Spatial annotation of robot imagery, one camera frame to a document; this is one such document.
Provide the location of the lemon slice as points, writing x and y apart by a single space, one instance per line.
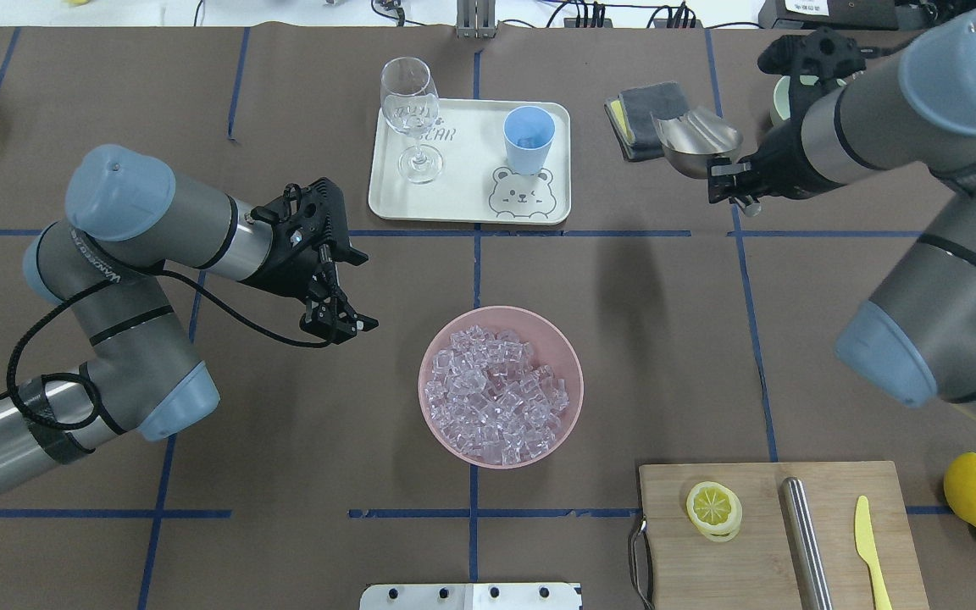
715 511

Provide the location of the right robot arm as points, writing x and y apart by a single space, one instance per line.
915 337

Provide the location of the yellow cloth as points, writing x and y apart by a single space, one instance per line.
618 118

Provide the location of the steel muddler black cap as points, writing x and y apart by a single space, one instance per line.
813 585

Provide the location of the yellow plastic knife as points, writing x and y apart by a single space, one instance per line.
867 550

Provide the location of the grey folded cloth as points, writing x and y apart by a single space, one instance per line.
642 106

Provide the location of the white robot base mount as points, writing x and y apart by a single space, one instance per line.
513 595

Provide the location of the wooden cutting board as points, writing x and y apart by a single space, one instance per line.
756 570

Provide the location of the blue cup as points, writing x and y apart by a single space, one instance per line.
529 133

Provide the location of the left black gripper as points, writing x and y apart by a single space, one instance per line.
285 276

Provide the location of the pile of ice cubes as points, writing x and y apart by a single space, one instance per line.
492 400

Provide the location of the clear wine glass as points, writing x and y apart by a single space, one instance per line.
410 106

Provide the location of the aluminium frame post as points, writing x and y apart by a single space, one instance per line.
476 19

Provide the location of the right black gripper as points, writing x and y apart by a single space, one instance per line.
783 160

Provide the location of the white bear tray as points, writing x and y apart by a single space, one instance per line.
475 184

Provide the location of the green bowl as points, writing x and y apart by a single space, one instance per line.
780 110

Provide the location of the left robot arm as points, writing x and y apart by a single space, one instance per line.
112 357

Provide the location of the pink bowl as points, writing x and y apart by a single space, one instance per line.
550 343

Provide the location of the steel ice scoop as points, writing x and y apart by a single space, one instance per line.
692 139

